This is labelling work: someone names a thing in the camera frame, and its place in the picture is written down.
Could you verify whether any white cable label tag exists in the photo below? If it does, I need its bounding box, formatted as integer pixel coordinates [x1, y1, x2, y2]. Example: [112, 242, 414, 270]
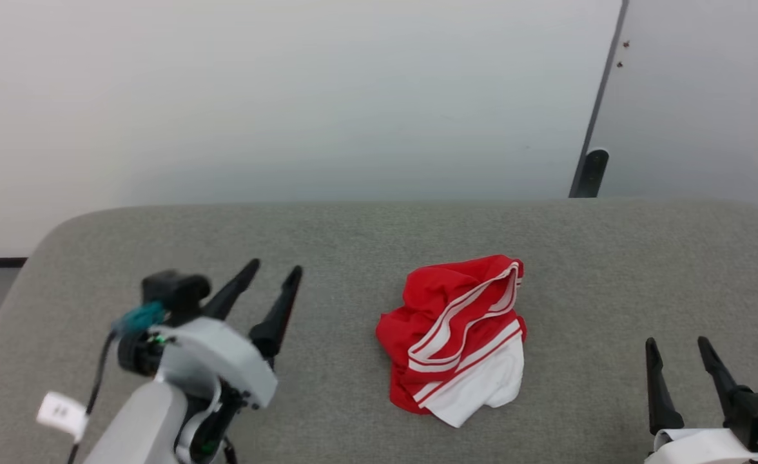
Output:
[37, 391, 89, 443]

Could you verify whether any black oblong door handle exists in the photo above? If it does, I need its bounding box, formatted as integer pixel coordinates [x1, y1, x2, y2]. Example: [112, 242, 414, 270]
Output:
[576, 149, 610, 198]

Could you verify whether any dark door edge strip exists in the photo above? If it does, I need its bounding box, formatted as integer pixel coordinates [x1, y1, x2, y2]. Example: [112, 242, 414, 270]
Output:
[568, 0, 630, 198]

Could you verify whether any red white basketball jersey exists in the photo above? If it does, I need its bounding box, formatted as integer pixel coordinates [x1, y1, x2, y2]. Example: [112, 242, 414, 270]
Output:
[376, 255, 528, 429]

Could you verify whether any teal left camera connector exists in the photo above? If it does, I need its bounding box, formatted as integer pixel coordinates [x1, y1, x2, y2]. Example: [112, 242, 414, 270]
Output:
[113, 302, 166, 334]

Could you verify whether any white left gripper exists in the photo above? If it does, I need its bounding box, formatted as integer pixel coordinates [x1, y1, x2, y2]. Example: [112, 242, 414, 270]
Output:
[118, 259, 304, 409]

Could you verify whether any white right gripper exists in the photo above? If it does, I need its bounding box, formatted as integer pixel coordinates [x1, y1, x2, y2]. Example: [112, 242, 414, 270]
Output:
[645, 336, 758, 464]

